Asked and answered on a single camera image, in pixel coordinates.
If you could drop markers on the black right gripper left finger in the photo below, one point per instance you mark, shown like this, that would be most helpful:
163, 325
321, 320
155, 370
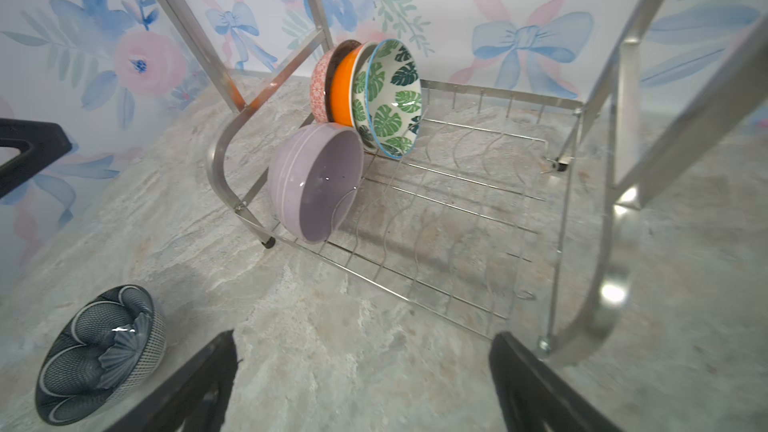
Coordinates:
194, 398

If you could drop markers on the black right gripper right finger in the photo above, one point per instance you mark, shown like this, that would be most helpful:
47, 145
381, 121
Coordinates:
534, 398

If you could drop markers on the dark blue patterned bowl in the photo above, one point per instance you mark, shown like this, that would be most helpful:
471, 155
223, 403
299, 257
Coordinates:
107, 349

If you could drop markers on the green leaf pattern bowl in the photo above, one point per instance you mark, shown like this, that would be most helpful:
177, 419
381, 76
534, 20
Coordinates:
387, 99

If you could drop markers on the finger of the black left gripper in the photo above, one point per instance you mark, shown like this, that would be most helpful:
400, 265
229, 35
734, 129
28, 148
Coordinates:
39, 145

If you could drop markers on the lilac bowl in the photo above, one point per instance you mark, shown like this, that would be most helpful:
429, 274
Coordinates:
313, 178

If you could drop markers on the stainless steel dish rack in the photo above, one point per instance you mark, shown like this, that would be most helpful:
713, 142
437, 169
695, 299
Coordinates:
431, 172

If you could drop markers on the white bowl orange outside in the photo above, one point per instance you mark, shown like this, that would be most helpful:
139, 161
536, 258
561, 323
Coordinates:
342, 84

